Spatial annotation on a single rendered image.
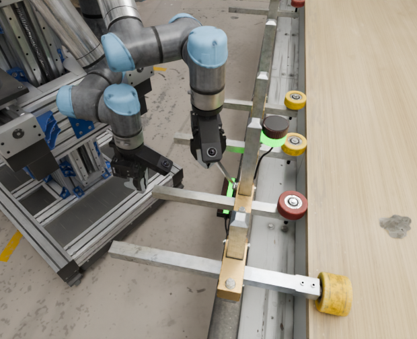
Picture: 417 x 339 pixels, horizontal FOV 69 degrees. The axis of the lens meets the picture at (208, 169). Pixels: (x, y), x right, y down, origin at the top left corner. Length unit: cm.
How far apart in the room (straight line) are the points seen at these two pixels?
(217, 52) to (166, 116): 200
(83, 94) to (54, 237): 111
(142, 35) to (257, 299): 80
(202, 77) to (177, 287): 128
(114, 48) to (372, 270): 75
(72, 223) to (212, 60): 135
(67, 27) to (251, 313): 91
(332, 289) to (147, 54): 60
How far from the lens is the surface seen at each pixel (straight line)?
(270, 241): 113
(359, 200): 95
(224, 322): 93
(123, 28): 68
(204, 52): 59
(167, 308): 168
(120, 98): 71
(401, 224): 94
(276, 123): 73
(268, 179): 129
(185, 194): 92
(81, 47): 84
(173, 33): 68
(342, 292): 71
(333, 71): 146
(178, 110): 262
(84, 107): 77
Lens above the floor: 160
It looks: 49 degrees down
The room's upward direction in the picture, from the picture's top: straight up
